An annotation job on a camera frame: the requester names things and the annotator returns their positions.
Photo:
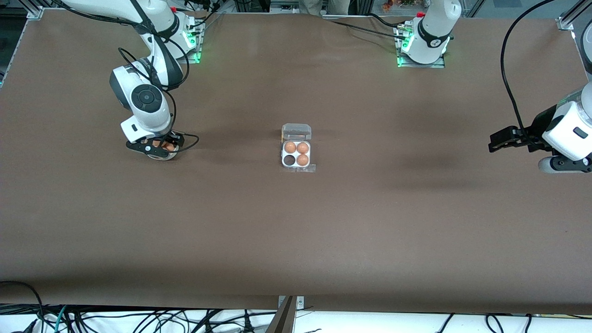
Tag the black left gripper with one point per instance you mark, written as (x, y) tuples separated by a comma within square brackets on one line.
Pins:
[(539, 126)]

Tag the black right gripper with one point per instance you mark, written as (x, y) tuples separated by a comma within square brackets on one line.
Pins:
[(175, 138)]

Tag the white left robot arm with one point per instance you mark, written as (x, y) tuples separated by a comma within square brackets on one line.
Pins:
[(430, 37)]

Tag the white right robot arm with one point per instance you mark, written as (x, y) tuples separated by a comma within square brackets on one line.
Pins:
[(148, 106)]

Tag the clear plastic egg box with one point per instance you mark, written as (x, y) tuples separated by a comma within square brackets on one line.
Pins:
[(296, 132)]

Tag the white round bowl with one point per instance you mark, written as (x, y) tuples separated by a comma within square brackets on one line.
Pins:
[(163, 157)]

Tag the clear tape strip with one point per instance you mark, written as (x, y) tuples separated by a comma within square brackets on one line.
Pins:
[(287, 169), (311, 169)]

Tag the colourful object pile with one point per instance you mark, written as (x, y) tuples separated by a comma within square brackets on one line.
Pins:
[(397, 4)]

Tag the person in beige trousers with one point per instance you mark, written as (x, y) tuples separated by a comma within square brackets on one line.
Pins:
[(323, 5)]

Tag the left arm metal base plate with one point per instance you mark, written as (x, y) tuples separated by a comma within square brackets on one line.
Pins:
[(439, 63)]

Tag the aluminium frame profile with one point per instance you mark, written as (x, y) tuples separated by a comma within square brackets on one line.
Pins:
[(571, 21), (36, 11)]

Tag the metal table bracket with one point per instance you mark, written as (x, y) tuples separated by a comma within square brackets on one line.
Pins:
[(284, 319)]

